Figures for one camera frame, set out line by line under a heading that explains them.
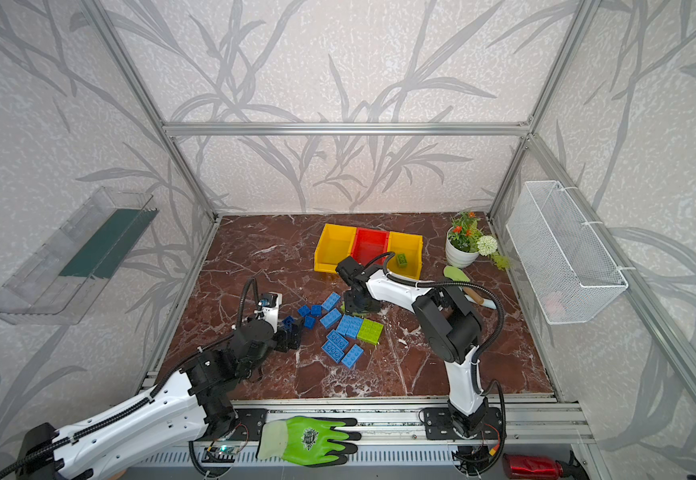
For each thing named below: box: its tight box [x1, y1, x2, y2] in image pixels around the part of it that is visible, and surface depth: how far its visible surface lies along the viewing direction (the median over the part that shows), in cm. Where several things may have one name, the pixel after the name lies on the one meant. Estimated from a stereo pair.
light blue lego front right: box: [341, 344, 364, 369], surface depth 86 cm
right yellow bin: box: [387, 231, 423, 280], surface depth 107 cm
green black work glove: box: [256, 416, 362, 467], surface depth 72 cm
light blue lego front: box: [321, 340, 345, 364], surface depth 87 cm
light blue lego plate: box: [337, 314, 364, 339], surface depth 91 cm
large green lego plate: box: [357, 318, 384, 346], surface depth 90 cm
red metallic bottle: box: [502, 453, 563, 480], surface depth 67 cm
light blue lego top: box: [321, 291, 341, 311], surface depth 98 cm
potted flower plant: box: [445, 211, 510, 271], surface depth 98 cm
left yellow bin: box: [314, 223, 357, 274], surface depth 108 cm
